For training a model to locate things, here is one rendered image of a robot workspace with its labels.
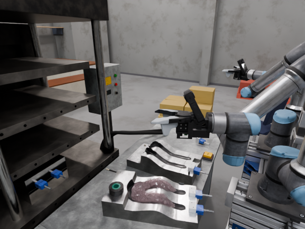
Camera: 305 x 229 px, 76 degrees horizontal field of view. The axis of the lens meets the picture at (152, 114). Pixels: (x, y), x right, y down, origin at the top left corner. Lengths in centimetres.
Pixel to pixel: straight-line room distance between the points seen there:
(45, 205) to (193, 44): 710
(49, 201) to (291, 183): 125
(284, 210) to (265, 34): 653
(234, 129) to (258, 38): 667
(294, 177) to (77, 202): 109
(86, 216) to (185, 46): 719
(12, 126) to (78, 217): 59
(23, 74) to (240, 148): 109
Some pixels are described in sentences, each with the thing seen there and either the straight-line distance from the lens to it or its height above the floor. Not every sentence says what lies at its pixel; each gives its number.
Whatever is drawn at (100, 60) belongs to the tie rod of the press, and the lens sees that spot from 147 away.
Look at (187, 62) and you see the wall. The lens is 786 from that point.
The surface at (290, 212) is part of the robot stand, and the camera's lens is 106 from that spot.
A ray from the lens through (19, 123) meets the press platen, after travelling 123.
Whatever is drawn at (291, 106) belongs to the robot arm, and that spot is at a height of 129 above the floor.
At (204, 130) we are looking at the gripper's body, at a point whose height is 142.
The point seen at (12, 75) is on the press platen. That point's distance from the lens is 121.
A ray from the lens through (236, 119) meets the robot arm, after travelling 68.
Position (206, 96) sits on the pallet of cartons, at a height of 55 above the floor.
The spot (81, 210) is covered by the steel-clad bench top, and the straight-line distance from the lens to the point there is 128.
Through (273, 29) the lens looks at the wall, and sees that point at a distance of 727.
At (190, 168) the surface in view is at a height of 91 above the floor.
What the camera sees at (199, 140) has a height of 84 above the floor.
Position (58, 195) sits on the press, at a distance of 144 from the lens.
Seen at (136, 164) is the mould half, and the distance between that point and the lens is 146.
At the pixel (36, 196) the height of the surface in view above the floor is 82.
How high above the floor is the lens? 171
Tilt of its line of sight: 22 degrees down
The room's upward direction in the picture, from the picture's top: straight up
